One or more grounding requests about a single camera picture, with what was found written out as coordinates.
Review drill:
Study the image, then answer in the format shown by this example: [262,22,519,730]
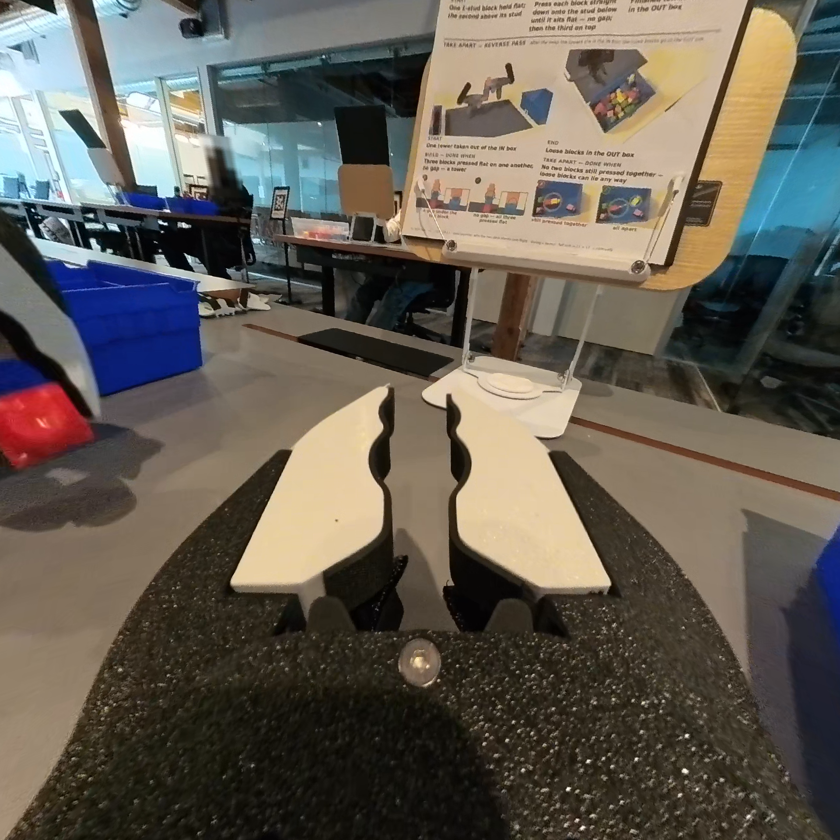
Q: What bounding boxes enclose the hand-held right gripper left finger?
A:
[230,385,396,619]

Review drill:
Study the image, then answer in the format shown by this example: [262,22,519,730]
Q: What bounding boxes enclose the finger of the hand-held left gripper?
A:
[0,246,103,421]

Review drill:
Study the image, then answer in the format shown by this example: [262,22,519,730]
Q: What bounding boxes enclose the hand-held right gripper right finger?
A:
[445,391,616,601]

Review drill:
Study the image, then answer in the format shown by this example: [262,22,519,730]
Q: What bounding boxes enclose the blue plastic bin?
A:
[787,525,840,840]
[0,259,204,398]

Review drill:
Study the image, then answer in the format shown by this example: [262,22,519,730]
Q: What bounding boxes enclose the clear container with blocks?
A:
[290,218,352,242]

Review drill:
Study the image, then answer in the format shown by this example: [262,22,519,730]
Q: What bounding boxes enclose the black mat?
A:
[297,328,462,379]

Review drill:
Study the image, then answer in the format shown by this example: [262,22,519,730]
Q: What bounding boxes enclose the wooden pillar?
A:
[493,272,547,362]
[66,0,135,188]

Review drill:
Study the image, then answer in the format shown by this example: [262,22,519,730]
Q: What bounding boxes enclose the white plastic parts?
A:
[197,292,271,320]

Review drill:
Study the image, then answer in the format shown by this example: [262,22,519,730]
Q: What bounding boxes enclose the black-legged desk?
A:
[272,233,460,329]

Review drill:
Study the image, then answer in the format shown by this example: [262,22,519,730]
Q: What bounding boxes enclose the cardboard panel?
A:
[337,164,395,217]

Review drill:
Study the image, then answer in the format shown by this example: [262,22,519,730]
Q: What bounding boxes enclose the black screen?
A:
[333,105,389,166]

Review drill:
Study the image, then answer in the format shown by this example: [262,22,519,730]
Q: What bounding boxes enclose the printed instruction sheet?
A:
[400,0,756,266]

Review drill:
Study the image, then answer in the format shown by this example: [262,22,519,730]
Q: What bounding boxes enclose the black wall sign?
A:
[686,180,723,228]

